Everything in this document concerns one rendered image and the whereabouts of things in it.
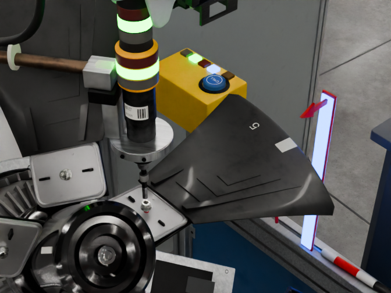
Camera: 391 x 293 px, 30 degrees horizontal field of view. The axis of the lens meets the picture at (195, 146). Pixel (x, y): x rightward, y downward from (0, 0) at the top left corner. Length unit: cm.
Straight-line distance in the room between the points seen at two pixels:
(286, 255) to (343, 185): 139
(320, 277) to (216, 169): 42
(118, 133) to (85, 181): 8
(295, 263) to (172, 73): 41
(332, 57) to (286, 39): 115
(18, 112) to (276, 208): 34
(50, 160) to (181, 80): 49
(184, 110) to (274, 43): 95
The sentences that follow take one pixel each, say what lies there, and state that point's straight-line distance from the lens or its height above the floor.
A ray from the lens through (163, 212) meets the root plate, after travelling 89.
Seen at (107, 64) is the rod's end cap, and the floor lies 140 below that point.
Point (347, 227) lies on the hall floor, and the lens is 256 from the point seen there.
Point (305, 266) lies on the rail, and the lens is 132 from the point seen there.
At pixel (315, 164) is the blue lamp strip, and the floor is 106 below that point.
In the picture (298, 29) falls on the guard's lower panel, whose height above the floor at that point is 65.
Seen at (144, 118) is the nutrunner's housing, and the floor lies 134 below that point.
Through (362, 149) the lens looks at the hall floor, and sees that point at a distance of 288.
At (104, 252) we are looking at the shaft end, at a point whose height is 123.
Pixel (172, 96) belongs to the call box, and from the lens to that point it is 131.
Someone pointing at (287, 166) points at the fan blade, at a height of 116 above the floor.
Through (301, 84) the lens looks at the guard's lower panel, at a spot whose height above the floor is 43.
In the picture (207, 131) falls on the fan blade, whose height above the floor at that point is 119.
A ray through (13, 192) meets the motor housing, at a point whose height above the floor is 119.
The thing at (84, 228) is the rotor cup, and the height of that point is 125.
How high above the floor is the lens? 181
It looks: 40 degrees down
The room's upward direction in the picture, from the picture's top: straight up
